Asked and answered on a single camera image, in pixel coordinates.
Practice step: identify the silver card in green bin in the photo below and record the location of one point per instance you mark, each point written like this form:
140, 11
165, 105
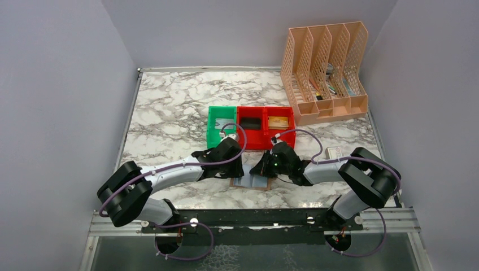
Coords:
219, 123

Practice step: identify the items in organizer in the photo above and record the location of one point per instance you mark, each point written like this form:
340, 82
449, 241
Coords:
326, 81

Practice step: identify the peach file organizer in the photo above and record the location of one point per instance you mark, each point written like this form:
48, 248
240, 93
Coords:
341, 43

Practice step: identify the red plastic bin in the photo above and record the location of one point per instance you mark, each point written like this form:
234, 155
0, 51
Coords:
255, 138
277, 111

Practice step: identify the gold cards stack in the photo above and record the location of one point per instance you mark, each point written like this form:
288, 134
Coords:
278, 122

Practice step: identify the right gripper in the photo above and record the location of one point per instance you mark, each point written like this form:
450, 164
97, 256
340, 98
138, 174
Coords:
262, 167

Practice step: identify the black cards stack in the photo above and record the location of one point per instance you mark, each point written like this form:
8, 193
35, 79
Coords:
251, 123

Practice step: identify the green plastic bin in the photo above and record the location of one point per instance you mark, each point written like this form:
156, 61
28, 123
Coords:
218, 116

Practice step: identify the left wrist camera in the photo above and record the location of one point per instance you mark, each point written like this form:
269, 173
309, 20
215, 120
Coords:
223, 136

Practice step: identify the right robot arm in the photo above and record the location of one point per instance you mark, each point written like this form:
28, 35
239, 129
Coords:
372, 181

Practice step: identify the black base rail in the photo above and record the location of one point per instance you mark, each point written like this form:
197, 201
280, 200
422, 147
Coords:
243, 227

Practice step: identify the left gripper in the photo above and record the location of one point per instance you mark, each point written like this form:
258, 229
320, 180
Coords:
236, 171

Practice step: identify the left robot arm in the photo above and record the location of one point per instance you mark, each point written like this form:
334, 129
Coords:
126, 195

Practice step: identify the white small box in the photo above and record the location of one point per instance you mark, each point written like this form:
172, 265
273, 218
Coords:
333, 153

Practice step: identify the tan leather card holder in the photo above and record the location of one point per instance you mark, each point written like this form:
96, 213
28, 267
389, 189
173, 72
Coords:
251, 181

